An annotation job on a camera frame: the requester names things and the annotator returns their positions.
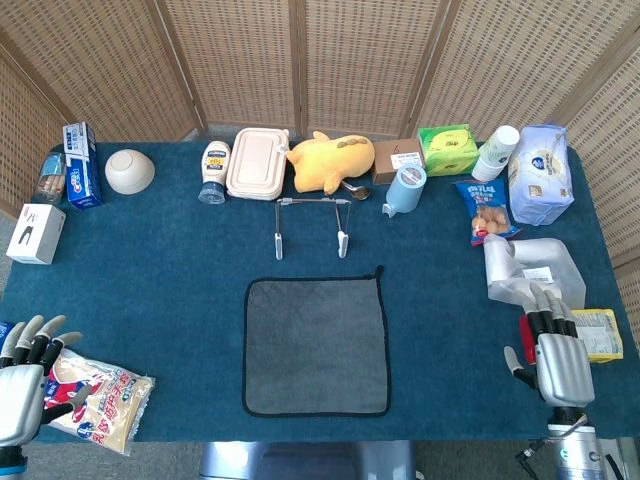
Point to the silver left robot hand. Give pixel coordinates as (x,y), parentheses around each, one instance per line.
(17,395)

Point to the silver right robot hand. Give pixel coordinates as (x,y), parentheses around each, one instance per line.
(565,370)

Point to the grey and blue cloth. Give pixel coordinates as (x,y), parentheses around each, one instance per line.
(315,345)

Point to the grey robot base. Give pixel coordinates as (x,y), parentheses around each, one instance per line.
(310,462)

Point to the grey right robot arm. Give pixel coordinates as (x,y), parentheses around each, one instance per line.
(575,450)

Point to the yellow red biscuit packet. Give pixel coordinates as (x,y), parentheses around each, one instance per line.
(600,335)

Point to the gloves package red blue print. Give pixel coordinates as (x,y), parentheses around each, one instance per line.
(110,405)

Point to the translucent plastic bag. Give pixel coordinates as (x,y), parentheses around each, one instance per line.
(540,255)

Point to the white box black print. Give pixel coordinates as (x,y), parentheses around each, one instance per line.
(35,235)

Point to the blue cookie snack bag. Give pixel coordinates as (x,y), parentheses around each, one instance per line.
(485,210)

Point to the blue table carpet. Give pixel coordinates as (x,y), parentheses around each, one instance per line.
(175,300)

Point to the clear jar with sticks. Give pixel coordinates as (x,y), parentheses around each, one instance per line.
(50,180)

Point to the stack of paper cups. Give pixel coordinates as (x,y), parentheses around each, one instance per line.
(495,155)

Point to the blue toothpaste box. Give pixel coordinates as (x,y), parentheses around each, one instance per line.
(82,175)

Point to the light blue cylindrical mug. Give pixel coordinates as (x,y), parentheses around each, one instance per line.
(405,192)

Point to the beige upturned bowl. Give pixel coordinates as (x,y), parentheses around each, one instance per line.
(129,172)

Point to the green tissue pack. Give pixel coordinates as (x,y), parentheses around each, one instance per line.
(447,150)

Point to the metal spoon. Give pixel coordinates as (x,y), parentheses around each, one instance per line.
(361,193)

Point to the brown cardboard box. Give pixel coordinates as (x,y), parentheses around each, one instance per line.
(390,160)

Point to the mayonnaise squeeze bottle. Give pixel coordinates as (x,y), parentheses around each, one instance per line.
(216,165)

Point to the yellow plush toy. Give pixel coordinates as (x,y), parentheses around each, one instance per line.
(325,160)

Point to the beige plastic lunch box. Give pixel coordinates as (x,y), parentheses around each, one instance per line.
(255,165)

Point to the wicker folding screen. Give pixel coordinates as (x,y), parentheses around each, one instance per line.
(240,60)

